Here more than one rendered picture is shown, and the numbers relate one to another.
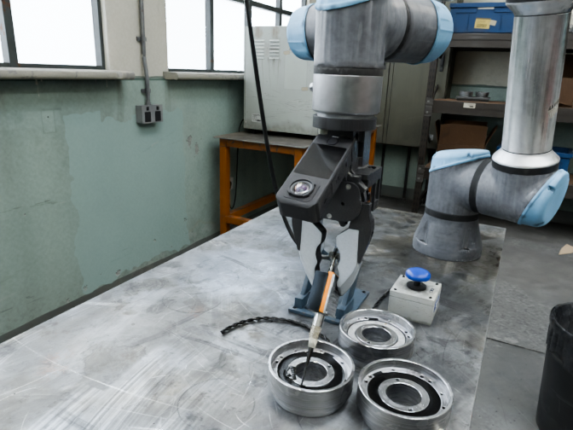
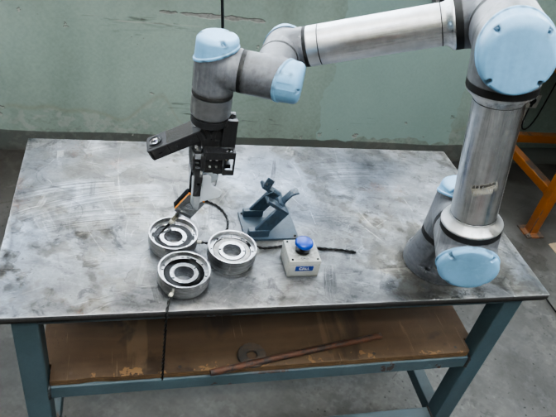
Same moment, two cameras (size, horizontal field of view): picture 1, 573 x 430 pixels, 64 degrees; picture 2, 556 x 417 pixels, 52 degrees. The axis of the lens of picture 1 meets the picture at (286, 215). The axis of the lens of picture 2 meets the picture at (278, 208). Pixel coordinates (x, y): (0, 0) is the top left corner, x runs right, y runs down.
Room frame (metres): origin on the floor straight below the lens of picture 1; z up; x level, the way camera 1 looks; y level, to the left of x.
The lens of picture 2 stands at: (-0.02, -0.82, 1.66)
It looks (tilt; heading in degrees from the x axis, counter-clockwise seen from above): 38 degrees down; 44
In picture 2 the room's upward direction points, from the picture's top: 12 degrees clockwise
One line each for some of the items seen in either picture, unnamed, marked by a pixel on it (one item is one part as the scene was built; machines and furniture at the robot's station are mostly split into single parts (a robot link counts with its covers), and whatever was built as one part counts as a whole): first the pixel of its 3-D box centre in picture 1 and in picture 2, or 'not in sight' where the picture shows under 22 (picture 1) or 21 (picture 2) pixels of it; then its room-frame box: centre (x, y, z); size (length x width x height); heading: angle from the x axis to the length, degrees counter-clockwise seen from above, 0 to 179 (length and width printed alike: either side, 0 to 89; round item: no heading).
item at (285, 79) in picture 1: (307, 83); not in sight; (3.13, -0.11, 1.10); 0.62 x 0.61 x 0.65; 153
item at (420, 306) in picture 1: (415, 296); (303, 257); (0.69, -0.22, 0.82); 0.08 x 0.07 x 0.05; 153
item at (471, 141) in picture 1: (463, 144); not in sight; (3.89, -1.48, 0.64); 0.49 x 0.40 x 0.37; 68
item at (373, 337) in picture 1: (375, 339); (231, 252); (0.56, -0.13, 0.82); 0.10 x 0.10 x 0.04
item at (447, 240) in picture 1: (448, 228); (441, 246); (0.99, -0.37, 0.85); 0.15 x 0.15 x 0.10
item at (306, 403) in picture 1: (310, 376); (173, 239); (0.47, -0.04, 0.82); 0.10 x 0.10 x 0.04
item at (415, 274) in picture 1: (416, 284); (302, 248); (0.69, -0.22, 0.85); 0.04 x 0.04 x 0.05
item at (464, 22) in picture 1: (484, 20); not in sight; (3.91, -1.50, 1.61); 0.52 x 0.38 x 0.22; 66
